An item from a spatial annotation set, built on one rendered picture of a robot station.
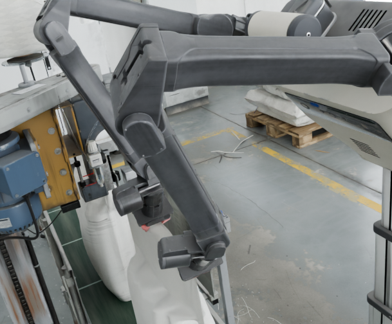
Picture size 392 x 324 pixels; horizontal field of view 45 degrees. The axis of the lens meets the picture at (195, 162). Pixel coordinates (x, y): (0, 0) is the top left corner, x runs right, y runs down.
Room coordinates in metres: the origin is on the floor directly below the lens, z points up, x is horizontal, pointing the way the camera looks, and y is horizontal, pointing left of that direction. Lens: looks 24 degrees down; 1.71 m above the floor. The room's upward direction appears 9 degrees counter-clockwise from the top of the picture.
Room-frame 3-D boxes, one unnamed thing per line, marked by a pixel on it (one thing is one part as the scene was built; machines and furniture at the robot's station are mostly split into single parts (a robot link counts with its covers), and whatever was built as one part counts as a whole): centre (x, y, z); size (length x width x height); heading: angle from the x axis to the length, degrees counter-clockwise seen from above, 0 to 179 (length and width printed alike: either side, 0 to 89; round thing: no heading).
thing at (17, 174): (1.08, 0.44, 1.25); 0.10 x 0.08 x 0.12; 138
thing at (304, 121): (4.13, -0.97, 0.20); 0.66 x 0.44 x 0.12; 23
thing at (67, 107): (1.45, 0.40, 1.26); 0.22 x 0.05 x 0.16; 23
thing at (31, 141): (1.25, 0.47, 1.23); 0.28 x 0.07 x 0.16; 23
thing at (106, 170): (1.41, 0.30, 1.07); 0.03 x 0.01 x 0.13; 113
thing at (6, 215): (1.15, 0.52, 1.21); 0.15 x 0.15 x 0.25
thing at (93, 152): (1.34, 0.30, 1.14); 0.05 x 0.04 x 0.16; 113
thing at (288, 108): (3.98, -1.09, 0.32); 0.66 x 0.43 x 0.15; 115
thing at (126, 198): (1.04, 0.16, 1.19); 0.11 x 0.09 x 0.12; 115
